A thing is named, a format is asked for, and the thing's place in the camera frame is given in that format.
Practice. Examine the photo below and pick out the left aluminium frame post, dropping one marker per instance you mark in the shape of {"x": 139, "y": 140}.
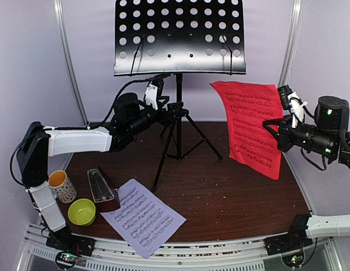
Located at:
{"x": 59, "y": 14}

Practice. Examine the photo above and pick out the white sheet music page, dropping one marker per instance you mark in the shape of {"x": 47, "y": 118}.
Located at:
{"x": 143, "y": 220}

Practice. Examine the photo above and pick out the front aluminium rail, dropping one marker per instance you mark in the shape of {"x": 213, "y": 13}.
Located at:
{"x": 241, "y": 254}

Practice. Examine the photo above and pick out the right aluminium frame post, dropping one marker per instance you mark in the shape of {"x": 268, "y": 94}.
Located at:
{"x": 292, "y": 42}

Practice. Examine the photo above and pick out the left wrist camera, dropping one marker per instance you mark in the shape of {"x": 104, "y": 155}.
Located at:
{"x": 153, "y": 91}

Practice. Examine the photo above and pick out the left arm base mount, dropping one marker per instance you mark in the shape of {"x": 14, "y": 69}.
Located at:
{"x": 71, "y": 248}

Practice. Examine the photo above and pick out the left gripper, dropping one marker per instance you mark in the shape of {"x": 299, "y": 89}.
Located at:
{"x": 170, "y": 117}

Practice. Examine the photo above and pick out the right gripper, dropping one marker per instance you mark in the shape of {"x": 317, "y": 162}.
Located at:
{"x": 283, "y": 134}

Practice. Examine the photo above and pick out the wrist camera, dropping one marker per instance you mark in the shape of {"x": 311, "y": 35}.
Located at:
{"x": 153, "y": 91}
{"x": 291, "y": 102}

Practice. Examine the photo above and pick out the patterned mug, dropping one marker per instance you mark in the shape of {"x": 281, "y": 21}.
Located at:
{"x": 62, "y": 186}

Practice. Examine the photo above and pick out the wooden metronome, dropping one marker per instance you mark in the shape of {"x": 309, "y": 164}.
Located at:
{"x": 105, "y": 194}

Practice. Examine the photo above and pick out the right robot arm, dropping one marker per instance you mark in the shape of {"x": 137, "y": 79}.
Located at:
{"x": 329, "y": 137}

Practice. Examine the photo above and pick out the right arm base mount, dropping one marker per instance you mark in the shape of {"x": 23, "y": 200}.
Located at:
{"x": 295, "y": 239}

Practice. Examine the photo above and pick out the black music stand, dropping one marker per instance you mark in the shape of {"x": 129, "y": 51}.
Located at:
{"x": 179, "y": 37}

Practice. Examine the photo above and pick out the green bowl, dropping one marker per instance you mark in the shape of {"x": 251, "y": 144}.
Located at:
{"x": 82, "y": 212}

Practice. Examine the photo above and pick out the aluminium frame post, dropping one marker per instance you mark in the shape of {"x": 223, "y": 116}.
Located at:
{"x": 59, "y": 14}
{"x": 292, "y": 42}

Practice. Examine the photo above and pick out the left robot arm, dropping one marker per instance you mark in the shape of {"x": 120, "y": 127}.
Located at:
{"x": 132, "y": 117}

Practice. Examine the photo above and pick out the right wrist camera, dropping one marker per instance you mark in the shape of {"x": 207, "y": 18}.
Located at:
{"x": 291, "y": 102}

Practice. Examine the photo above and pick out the red sheet music page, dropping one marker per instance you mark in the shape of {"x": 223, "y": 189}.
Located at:
{"x": 247, "y": 106}

